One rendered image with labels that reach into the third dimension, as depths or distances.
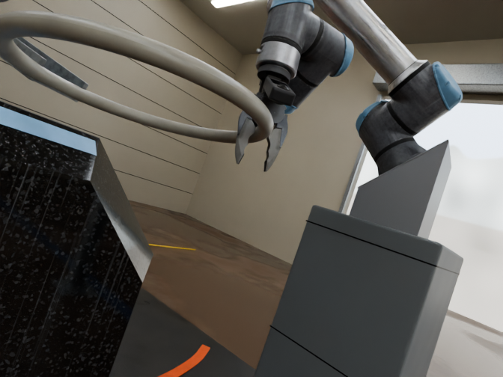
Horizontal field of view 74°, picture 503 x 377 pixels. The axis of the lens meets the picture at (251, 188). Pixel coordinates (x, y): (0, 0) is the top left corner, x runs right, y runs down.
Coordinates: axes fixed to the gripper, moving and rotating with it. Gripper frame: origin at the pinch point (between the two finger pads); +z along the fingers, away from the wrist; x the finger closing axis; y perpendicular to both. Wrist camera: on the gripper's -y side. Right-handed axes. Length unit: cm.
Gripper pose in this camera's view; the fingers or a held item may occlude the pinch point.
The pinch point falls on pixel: (254, 161)
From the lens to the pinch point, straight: 67.8
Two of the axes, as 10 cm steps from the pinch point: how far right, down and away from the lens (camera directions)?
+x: -9.4, -2.6, -2.2
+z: -2.5, 9.7, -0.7
